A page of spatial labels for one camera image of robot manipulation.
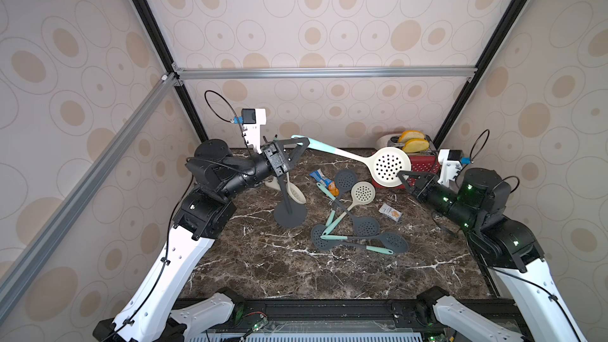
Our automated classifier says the small white card box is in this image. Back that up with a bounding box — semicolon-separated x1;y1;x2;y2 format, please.
378;204;402;222

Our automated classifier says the yellow bread slice rear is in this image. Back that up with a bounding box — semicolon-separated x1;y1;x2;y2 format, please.
397;130;425;143

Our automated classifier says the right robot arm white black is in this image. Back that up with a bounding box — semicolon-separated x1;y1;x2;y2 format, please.
397;168;585;341

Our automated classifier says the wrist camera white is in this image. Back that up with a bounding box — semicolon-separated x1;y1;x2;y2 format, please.
231;108;267;154
437;149;471;188

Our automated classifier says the yellow bread slice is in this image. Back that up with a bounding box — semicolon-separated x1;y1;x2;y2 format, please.
402;138;430;154
397;130;425;143

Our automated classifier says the blue snack packet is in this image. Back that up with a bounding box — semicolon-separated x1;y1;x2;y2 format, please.
310;169;335;189

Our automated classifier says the cream skimmer upper left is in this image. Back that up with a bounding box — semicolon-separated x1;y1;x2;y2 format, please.
323;181;379;237

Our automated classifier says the orange snack packet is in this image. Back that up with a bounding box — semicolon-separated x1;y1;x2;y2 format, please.
327;181;340;197

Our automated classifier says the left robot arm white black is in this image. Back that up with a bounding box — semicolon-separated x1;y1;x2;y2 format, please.
93;136;310;341

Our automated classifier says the aluminium frame bar horizontal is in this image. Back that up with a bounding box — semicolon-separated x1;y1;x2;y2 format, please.
177;66;478;80

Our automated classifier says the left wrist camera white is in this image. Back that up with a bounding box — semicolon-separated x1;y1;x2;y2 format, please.
231;108;267;154

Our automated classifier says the grey skimmer far right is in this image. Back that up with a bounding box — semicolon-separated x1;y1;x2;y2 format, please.
334;169;358;196

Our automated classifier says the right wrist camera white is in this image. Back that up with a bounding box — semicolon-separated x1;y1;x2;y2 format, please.
437;149;471;188

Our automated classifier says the yellow bread slice front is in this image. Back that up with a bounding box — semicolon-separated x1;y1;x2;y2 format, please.
402;138;430;154

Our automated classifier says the red silver toaster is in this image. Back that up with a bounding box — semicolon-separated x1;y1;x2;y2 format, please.
375;134;441;174

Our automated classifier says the aluminium frame bar left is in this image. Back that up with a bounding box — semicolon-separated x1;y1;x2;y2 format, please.
1;73;177;322

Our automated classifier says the grey skimmer lower left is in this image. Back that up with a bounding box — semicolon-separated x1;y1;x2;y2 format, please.
311;224;340;251

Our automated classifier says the grey skimmer mint handle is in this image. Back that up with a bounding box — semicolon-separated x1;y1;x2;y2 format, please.
321;232;409;253

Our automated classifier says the grey utensil rack stand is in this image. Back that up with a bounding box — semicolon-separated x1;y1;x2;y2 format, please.
273;173;307;228

